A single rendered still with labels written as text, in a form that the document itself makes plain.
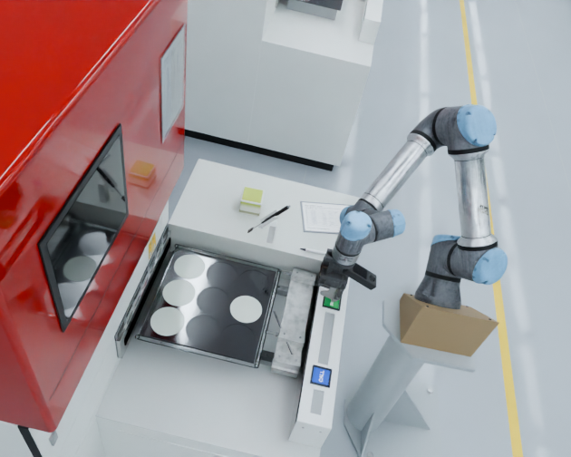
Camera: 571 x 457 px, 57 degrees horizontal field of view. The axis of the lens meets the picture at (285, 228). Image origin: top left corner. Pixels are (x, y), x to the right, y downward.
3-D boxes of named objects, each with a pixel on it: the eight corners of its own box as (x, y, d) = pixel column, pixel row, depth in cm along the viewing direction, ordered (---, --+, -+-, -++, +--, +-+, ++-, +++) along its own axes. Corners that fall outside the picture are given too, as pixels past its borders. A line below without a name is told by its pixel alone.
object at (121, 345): (116, 357, 154) (114, 341, 147) (166, 247, 184) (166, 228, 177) (122, 359, 154) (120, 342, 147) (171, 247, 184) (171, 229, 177)
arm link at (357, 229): (381, 226, 138) (353, 233, 135) (369, 252, 146) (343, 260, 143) (365, 205, 142) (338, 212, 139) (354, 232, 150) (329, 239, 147)
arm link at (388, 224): (382, 204, 154) (351, 212, 150) (407, 209, 144) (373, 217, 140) (385, 230, 156) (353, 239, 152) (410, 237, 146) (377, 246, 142)
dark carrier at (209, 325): (139, 335, 155) (139, 334, 155) (177, 248, 179) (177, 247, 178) (253, 363, 155) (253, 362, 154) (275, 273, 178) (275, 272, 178)
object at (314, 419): (287, 441, 149) (296, 421, 138) (314, 286, 186) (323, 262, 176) (320, 449, 148) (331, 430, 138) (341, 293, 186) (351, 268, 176)
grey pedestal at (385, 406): (436, 386, 260) (515, 289, 200) (442, 480, 230) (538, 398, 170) (334, 366, 259) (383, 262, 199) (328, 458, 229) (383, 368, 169)
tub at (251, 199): (237, 213, 184) (239, 199, 179) (241, 199, 189) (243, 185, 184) (259, 218, 184) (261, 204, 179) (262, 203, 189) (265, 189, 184)
